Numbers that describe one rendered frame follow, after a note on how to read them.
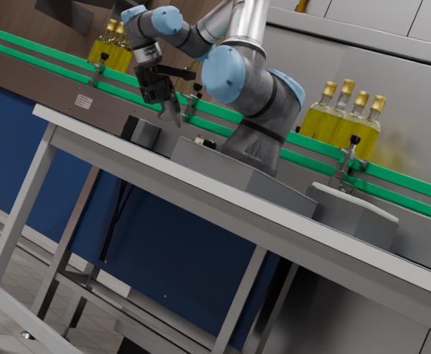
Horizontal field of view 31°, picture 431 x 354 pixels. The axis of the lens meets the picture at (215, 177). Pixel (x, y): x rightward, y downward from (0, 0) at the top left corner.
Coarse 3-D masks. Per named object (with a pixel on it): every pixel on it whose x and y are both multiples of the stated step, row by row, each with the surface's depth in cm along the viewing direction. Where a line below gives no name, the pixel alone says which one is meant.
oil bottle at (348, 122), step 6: (348, 114) 231; (354, 114) 230; (342, 120) 231; (348, 120) 230; (354, 120) 229; (342, 126) 230; (348, 126) 229; (354, 126) 229; (336, 132) 231; (342, 132) 230; (348, 132) 229; (336, 138) 231; (342, 138) 229; (348, 138) 229; (330, 144) 231; (336, 144) 230; (342, 144) 229
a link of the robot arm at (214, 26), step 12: (228, 0) 209; (216, 12) 211; (228, 12) 209; (204, 24) 214; (216, 24) 212; (228, 24) 211; (192, 36) 215; (204, 36) 214; (216, 36) 214; (180, 48) 217; (192, 48) 217; (204, 48) 218; (204, 60) 221
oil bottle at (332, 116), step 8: (328, 112) 234; (336, 112) 233; (344, 112) 234; (328, 120) 233; (336, 120) 232; (320, 128) 234; (328, 128) 233; (336, 128) 232; (320, 136) 234; (328, 136) 232; (328, 144) 232
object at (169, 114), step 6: (168, 102) 224; (168, 108) 224; (162, 114) 224; (168, 114) 225; (174, 114) 225; (180, 114) 225; (162, 120) 224; (168, 120) 225; (180, 120) 226; (180, 126) 228
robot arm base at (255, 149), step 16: (240, 128) 184; (256, 128) 181; (224, 144) 184; (240, 144) 181; (256, 144) 181; (272, 144) 182; (240, 160) 179; (256, 160) 179; (272, 160) 182; (272, 176) 183
